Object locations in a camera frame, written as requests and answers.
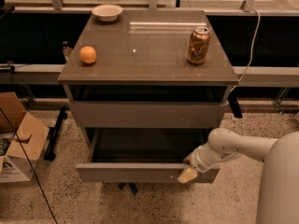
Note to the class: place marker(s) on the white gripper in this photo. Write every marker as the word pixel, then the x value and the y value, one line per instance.
pixel 196 161

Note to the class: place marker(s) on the grey drawer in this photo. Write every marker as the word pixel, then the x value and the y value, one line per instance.
pixel 123 115
pixel 139 155

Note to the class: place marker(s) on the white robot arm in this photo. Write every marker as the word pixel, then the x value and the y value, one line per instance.
pixel 278 201

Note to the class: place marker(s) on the grey drawer cabinet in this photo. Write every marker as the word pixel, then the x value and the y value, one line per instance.
pixel 141 58

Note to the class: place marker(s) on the grey top drawer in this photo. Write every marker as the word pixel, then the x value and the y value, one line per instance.
pixel 123 115

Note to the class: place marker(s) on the blue tape cross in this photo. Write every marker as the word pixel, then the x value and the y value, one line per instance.
pixel 132 187

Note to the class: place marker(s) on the black stand foot right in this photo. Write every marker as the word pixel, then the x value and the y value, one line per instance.
pixel 235 107

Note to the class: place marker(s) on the black stand foot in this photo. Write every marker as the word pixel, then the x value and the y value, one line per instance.
pixel 235 107
pixel 53 135

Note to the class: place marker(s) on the gold soda can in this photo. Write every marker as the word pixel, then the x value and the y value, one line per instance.
pixel 199 44

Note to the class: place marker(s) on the black stand foot left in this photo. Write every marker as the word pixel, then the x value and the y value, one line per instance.
pixel 53 135

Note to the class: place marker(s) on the orange fruit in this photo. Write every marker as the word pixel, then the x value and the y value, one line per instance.
pixel 87 54

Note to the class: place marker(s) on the cardboard box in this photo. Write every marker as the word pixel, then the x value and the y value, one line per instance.
pixel 22 138

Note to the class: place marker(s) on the white bowl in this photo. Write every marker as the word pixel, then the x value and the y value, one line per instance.
pixel 107 13

